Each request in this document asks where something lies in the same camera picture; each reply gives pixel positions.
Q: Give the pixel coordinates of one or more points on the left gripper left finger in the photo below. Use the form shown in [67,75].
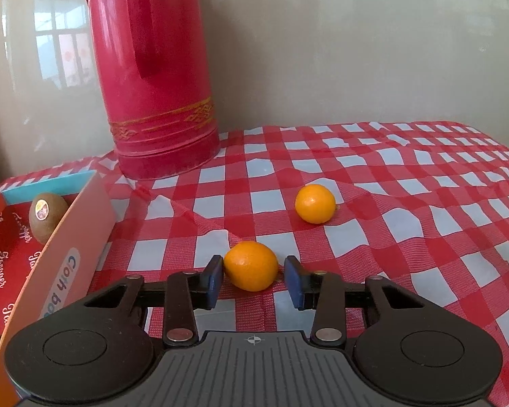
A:
[185,293]

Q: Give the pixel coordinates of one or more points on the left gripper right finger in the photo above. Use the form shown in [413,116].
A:
[320,291]

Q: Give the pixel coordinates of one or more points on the orange tangerine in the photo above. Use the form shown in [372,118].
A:
[315,204]
[251,266]

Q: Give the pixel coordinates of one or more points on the red checkered tablecloth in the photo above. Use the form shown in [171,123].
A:
[425,204]

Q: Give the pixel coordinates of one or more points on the colourful cardboard box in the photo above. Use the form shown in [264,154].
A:
[39,279]

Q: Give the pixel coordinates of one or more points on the brown kiwi with sticker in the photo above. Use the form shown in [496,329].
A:
[46,212]

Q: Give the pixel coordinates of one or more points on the red thermos flask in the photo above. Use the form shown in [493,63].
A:
[152,65]

